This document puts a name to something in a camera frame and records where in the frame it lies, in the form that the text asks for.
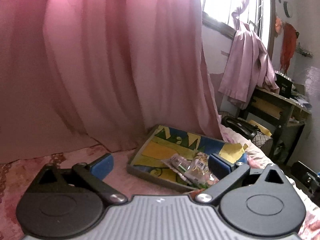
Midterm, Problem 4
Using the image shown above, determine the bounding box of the black box on table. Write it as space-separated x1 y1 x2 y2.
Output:
275 70 293 99

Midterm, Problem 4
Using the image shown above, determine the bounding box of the colourful grey tray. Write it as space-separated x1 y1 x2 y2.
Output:
127 125 247 192

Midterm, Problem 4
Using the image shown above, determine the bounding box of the red hanging decoration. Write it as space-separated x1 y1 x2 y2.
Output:
275 16 299 74

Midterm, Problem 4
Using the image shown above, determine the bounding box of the grey checkered cushion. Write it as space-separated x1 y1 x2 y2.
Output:
251 132 273 155

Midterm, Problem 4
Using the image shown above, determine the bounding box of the pink curtain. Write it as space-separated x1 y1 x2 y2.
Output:
1 0 221 163

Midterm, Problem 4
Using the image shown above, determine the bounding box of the green snack packet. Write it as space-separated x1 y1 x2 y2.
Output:
184 152 219 189

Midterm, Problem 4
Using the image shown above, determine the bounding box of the pink floral bedsheet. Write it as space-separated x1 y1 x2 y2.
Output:
1 125 319 239

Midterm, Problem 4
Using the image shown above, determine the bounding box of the black bag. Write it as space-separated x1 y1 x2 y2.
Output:
221 116 258 140

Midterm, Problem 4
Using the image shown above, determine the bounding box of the clear red-print snack packet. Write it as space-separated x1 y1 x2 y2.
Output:
161 153 192 186

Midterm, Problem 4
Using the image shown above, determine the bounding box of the dark wooden side table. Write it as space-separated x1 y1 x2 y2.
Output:
238 87 311 165

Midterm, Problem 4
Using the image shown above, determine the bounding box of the purple tied curtain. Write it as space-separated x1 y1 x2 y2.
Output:
219 0 279 109

